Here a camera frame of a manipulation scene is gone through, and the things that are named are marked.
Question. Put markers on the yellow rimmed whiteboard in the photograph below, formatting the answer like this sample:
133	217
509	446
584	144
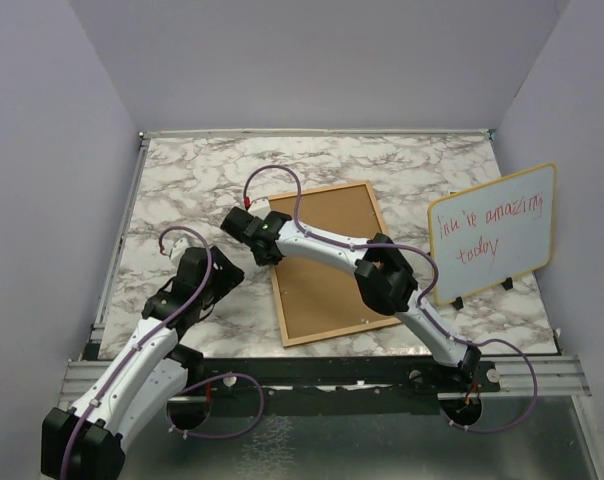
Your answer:
484	235

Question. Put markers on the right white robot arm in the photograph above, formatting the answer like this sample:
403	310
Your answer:
384	278

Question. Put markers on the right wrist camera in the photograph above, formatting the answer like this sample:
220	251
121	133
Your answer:
260	206

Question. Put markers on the aluminium rail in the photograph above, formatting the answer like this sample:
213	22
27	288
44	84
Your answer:
532	377

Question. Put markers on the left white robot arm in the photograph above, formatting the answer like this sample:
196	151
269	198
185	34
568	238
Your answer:
89	439

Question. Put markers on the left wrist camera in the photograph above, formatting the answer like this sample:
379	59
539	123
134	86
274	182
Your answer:
178	249

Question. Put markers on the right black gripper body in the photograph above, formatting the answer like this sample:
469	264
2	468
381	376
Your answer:
264	261

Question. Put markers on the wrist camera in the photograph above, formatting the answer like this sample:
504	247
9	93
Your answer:
178	249
260	206

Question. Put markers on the black mounting base plate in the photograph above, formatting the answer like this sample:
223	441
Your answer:
320	386

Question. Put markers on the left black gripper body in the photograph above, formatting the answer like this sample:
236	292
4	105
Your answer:
207	303

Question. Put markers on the wooden picture frame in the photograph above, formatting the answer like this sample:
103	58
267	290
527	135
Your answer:
332	335

